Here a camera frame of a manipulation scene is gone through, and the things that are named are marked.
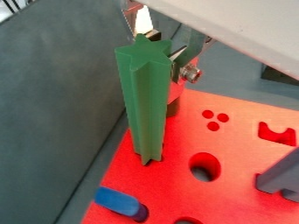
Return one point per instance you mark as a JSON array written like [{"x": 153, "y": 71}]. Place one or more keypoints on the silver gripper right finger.
[{"x": 185, "y": 71}]

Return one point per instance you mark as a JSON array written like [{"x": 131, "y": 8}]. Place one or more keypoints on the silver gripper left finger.
[{"x": 138, "y": 18}]

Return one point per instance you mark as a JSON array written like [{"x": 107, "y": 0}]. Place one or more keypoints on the green star peg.
[{"x": 145, "y": 71}]

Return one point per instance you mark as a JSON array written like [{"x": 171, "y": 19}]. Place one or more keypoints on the red peg board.
[{"x": 237, "y": 125}]

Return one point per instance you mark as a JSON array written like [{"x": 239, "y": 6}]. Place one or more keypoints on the light blue arch block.
[{"x": 281, "y": 178}]

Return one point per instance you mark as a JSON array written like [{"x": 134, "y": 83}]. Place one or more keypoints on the dark blue peg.
[{"x": 122, "y": 203}]

